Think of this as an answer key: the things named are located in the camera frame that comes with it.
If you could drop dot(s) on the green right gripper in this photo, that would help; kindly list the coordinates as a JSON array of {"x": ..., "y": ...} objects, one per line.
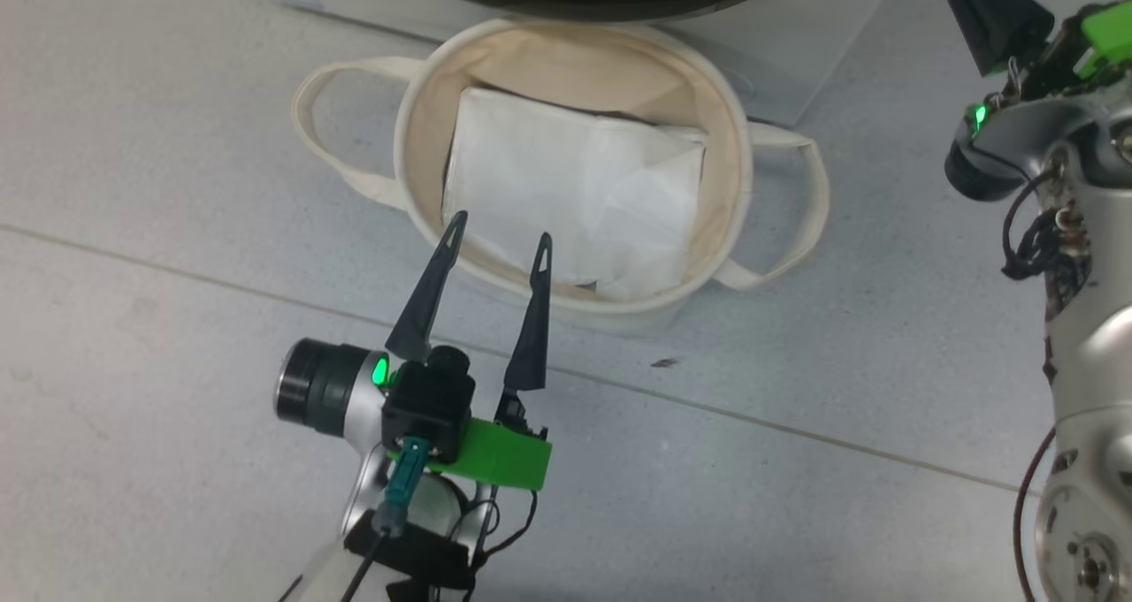
[{"x": 1110, "y": 36}]

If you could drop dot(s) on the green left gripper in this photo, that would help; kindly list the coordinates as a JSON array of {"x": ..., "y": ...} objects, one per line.
[{"x": 504, "y": 456}]

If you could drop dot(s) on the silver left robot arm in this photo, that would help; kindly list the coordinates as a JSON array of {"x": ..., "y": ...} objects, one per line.
[{"x": 323, "y": 390}]

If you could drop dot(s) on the cream fabric laundry basket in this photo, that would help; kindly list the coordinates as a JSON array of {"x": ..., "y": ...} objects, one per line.
[{"x": 416, "y": 142}]

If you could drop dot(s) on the white washing machine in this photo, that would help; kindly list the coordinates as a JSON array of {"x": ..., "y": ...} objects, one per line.
[{"x": 778, "y": 54}]

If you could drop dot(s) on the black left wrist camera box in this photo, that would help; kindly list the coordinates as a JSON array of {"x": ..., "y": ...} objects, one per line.
[{"x": 429, "y": 407}]

